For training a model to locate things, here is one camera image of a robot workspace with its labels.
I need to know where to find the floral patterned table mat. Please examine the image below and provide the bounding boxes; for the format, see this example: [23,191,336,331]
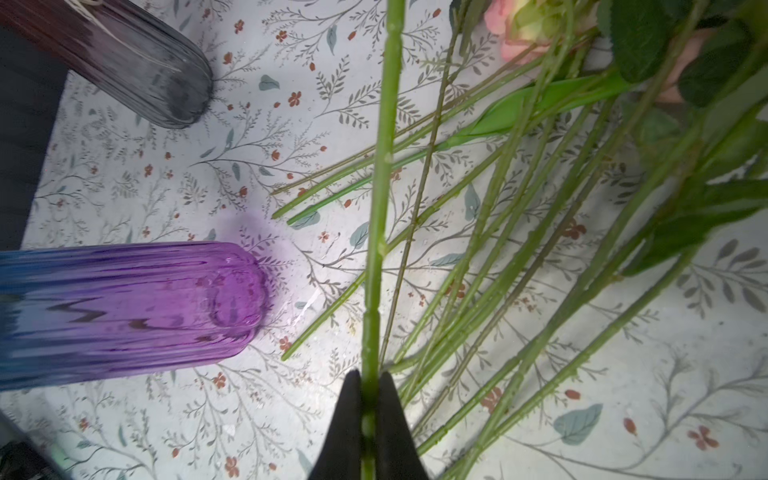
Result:
[0,0,768,480]

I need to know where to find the blue purple glass vase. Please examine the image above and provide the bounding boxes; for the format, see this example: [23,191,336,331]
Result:
[1,242,270,390]

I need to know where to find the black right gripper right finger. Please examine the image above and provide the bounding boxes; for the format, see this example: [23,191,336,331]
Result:
[376,372,429,480]

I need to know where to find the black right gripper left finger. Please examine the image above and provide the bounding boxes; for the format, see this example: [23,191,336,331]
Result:
[308,370,363,480]

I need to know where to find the white rose stem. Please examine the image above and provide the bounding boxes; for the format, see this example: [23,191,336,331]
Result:
[361,0,406,479]

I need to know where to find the pile of artificial flowers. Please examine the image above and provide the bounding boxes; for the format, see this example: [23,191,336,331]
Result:
[267,1,767,479]

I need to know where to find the red glass vase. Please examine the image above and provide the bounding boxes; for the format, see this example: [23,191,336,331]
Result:
[1,1,214,129]

